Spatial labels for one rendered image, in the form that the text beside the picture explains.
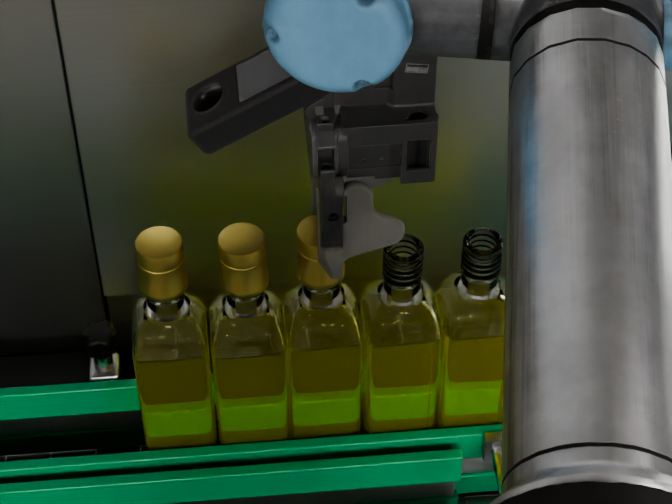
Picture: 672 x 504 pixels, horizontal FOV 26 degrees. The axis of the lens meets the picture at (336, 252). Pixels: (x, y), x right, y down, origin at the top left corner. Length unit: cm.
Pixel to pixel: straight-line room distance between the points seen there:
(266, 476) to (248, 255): 21
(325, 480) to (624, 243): 58
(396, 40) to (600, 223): 16
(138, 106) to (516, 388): 57
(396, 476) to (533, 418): 59
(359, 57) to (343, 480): 50
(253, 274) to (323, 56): 33
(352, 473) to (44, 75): 39
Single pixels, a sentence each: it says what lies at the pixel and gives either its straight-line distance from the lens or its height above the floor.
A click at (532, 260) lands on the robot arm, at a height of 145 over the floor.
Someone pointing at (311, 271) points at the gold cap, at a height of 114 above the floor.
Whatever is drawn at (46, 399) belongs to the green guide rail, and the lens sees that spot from 121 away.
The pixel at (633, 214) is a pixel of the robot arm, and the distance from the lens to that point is 63.
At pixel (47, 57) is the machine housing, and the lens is 112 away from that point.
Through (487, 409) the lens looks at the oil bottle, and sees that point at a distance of 116.
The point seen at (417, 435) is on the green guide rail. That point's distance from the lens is 116.
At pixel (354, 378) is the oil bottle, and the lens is 111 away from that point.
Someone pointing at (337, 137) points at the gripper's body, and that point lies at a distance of 93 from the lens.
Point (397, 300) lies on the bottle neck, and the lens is 107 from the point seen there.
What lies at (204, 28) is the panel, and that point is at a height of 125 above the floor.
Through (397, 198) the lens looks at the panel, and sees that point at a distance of 118.
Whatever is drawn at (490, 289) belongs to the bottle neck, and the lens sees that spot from 108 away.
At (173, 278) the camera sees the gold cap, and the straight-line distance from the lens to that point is 104.
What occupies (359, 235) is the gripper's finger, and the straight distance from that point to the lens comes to 99.
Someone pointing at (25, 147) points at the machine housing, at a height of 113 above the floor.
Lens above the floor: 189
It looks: 46 degrees down
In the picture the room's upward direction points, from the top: straight up
